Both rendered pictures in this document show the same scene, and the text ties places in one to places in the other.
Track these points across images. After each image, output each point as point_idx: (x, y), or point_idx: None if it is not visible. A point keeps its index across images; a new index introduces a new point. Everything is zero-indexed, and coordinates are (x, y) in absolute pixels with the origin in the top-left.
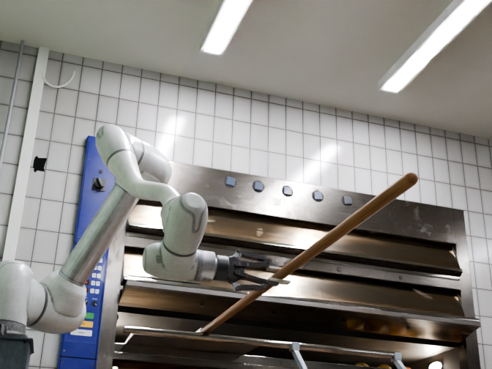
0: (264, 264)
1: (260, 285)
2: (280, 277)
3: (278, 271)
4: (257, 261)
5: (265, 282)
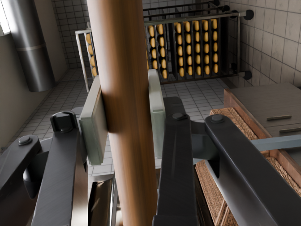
0: (68, 139)
1: (222, 137)
2: (145, 78)
3: (112, 78)
4: (35, 207)
5: (185, 122)
